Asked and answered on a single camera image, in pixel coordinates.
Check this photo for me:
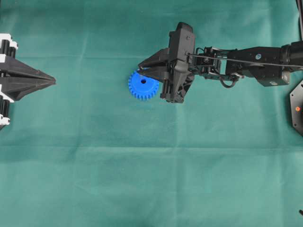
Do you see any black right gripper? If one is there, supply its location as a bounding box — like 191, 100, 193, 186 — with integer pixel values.
138, 47, 195, 103

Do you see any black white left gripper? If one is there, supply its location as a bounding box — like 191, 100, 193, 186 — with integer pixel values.
0, 33, 57, 130

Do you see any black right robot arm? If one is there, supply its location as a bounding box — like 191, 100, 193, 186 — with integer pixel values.
138, 41, 303, 103

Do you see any blue plastic gear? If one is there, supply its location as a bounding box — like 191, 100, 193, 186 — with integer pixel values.
128, 70, 160, 101

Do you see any green table cloth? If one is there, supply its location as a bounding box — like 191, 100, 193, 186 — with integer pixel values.
0, 0, 303, 227

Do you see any thin black cable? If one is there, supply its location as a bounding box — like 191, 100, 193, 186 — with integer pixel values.
186, 52, 303, 68

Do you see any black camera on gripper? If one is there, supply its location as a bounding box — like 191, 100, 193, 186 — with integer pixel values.
169, 22, 196, 62

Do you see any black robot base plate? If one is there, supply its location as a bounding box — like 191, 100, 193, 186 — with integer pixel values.
290, 81, 303, 136

